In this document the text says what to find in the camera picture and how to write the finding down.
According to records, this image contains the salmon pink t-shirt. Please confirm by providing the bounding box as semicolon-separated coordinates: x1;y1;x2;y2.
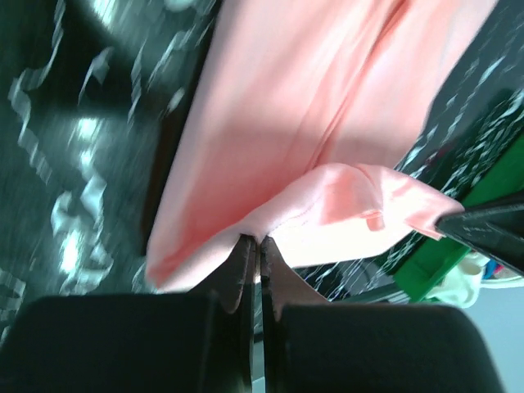
146;1;495;291

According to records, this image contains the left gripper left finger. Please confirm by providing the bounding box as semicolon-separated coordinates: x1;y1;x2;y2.
192;235;256;392

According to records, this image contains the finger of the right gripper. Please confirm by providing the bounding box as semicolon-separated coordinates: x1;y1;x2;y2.
436;196;524;274

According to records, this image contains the green plastic basket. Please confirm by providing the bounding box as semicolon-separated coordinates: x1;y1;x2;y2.
394;137;523;302

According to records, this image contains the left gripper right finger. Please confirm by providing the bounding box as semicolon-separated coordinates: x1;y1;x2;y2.
260;237;328;392

